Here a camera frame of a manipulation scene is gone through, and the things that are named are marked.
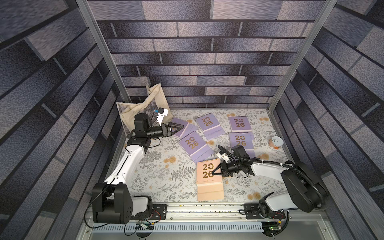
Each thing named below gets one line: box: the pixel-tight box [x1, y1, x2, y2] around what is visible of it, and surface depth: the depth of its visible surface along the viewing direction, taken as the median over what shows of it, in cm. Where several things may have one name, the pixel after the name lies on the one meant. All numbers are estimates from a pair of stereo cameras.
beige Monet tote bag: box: [116, 83, 174, 137], surface depth 93 cm
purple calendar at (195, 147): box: [178, 131, 215, 163], surface depth 99 cm
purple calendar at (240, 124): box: [228, 116, 252, 132], surface depth 112 cm
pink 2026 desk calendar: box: [196, 158, 225, 202], surface depth 82 cm
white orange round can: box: [268, 136, 284, 151], surface depth 97 cm
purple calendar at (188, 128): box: [171, 117, 198, 138], surface depth 109 cm
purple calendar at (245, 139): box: [229, 132, 255, 159], surface depth 103 cm
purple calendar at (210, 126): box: [195, 113, 226, 140], surface depth 110 cm
